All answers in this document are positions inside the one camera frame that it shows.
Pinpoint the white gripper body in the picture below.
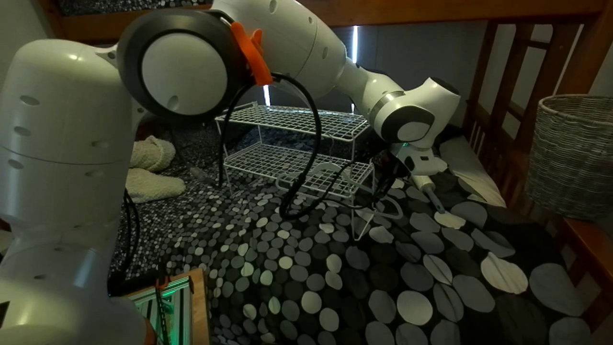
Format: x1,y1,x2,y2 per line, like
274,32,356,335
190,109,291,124
391,144,446,176

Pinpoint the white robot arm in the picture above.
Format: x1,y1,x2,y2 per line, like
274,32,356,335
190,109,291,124
0,0,460,345

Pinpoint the black spotted bed duvet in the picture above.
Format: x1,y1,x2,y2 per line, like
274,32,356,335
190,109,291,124
109,126,613,345

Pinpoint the white lint roller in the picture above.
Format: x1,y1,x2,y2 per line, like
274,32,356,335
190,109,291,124
414,176,445,213

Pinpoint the woven grey laundry basket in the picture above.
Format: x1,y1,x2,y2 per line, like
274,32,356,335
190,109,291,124
527,94,613,236

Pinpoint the beige folded towel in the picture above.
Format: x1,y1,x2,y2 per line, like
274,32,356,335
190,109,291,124
125,134,186,203

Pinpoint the wooden crate with green light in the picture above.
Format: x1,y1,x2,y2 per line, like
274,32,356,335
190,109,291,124
127,268,211,345

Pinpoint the white wire shelf rack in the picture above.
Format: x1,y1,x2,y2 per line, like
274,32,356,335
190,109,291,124
217,103,374,199

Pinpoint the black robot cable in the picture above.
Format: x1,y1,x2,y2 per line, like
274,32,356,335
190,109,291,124
217,73,360,222

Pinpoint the wooden bunk bed frame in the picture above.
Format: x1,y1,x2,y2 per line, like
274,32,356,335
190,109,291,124
37,0,613,328

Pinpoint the orange cable clip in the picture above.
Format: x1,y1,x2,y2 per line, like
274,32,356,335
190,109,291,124
230,21,274,86

